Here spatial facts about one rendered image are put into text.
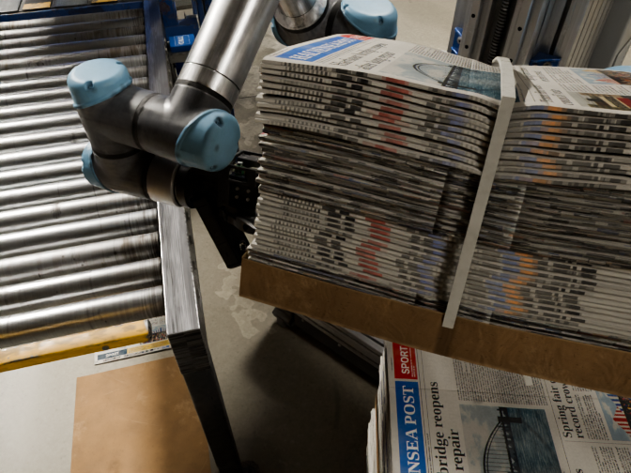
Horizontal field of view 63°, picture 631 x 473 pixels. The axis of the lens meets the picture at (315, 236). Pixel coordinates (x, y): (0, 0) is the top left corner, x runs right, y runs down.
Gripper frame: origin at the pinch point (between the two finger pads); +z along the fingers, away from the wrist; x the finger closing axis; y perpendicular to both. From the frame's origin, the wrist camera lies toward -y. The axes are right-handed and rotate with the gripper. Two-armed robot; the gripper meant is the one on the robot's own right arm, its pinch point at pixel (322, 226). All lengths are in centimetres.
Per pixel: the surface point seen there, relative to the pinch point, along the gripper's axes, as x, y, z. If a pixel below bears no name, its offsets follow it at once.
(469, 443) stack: -9.9, -19.6, 24.3
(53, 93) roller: 45, -2, -83
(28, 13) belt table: 82, 11, -123
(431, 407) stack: -7.0, -18.4, 19.1
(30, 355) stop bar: -15.7, -22.5, -36.1
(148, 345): 56, -82, -66
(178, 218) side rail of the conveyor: 16.2, -12.6, -31.3
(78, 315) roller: -6.4, -21.6, -35.7
